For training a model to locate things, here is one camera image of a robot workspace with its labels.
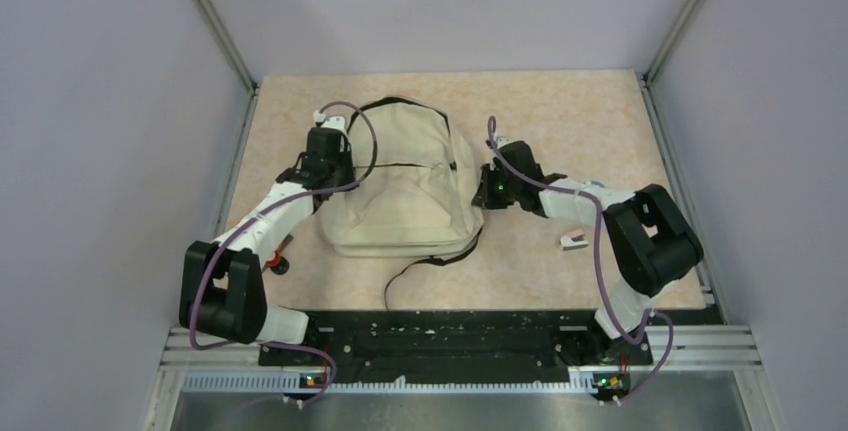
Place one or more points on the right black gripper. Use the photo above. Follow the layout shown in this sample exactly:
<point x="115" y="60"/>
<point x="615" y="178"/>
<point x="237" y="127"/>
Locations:
<point x="485" y="196"/>

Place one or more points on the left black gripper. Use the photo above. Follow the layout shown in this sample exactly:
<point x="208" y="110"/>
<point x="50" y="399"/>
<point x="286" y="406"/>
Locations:
<point x="346" y="155"/>

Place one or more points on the beige canvas backpack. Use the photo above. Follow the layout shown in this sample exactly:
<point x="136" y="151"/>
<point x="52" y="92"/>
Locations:
<point x="419" y="178"/>

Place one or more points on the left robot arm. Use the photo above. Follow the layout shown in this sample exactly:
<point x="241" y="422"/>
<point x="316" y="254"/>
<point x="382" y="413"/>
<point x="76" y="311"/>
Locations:
<point x="222" y="292"/>

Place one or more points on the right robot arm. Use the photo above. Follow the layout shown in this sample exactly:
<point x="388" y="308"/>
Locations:
<point x="641" y="240"/>

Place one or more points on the pink orange marker pen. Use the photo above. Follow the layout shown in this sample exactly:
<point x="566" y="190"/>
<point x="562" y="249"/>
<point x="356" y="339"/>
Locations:
<point x="574" y="240"/>

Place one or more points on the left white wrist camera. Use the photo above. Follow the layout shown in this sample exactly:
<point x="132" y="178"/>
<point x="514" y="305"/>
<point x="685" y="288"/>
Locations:
<point x="333" y="122"/>

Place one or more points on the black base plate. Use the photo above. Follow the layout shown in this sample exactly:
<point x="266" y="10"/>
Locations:
<point x="466" y="347"/>

